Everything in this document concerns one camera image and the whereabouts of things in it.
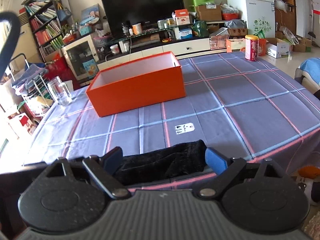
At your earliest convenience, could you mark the orange cardboard carton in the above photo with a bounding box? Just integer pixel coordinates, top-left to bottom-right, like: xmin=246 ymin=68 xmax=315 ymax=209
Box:
xmin=226 ymin=38 xmax=246 ymax=53

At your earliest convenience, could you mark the pink cylindrical can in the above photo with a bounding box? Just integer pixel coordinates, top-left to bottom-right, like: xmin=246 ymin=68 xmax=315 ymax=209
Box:
xmin=245 ymin=35 xmax=259 ymax=61

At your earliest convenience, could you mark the white mini fridge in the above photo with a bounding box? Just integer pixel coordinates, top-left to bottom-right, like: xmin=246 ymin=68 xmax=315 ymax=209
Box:
xmin=227 ymin=0 xmax=276 ymax=38

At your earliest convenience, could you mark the black flat television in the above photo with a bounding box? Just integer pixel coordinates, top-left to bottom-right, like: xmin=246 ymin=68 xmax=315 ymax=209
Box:
xmin=101 ymin=0 xmax=184 ymax=38

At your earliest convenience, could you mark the white label tag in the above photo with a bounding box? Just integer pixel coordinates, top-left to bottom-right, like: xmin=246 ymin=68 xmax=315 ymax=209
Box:
xmin=175 ymin=122 xmax=195 ymax=135

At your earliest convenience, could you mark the dark bookshelf with books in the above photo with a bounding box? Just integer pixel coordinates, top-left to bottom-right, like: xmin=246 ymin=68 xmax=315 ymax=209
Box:
xmin=22 ymin=0 xmax=72 ymax=60

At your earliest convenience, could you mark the orange rectangular box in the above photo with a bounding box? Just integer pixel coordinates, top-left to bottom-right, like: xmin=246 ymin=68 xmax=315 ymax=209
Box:
xmin=86 ymin=51 xmax=186 ymax=117

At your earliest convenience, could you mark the white glass-door cabinet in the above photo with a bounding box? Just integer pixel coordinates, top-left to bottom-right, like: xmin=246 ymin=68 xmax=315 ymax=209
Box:
xmin=62 ymin=34 xmax=99 ymax=81

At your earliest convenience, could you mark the clear glass jar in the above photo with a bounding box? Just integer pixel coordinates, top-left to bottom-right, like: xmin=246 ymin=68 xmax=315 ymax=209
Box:
xmin=48 ymin=76 xmax=72 ymax=106

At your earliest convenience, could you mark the brown cardboard box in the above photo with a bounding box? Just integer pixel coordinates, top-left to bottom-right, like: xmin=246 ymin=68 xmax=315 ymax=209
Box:
xmin=195 ymin=4 xmax=222 ymax=21

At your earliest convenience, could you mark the white TV cabinet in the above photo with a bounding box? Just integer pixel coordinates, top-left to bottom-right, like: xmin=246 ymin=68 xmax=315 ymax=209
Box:
xmin=97 ymin=38 xmax=227 ymax=70

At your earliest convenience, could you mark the wooden shelf unit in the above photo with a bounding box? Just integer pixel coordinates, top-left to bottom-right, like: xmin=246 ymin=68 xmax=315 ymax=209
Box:
xmin=255 ymin=0 xmax=298 ymax=36

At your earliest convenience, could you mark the black velvet cloth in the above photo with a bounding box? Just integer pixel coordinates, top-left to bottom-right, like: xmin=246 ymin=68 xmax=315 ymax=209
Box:
xmin=113 ymin=140 xmax=207 ymax=186

